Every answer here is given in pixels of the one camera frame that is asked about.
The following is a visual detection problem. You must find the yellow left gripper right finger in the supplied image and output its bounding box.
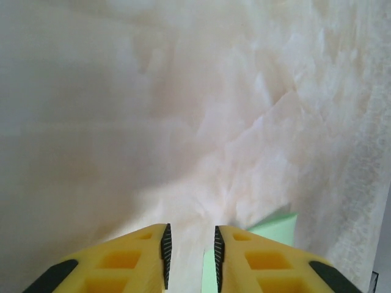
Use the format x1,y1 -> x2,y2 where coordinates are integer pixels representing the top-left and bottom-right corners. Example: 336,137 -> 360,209
214,225 -> 360,293

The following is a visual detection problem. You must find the green square paper sheet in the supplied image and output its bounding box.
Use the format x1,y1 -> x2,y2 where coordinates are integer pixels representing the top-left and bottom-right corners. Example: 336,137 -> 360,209
201,212 -> 299,293

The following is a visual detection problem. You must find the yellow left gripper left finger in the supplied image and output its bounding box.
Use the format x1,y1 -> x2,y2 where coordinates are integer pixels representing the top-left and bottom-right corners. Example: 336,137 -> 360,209
21,223 -> 173,293

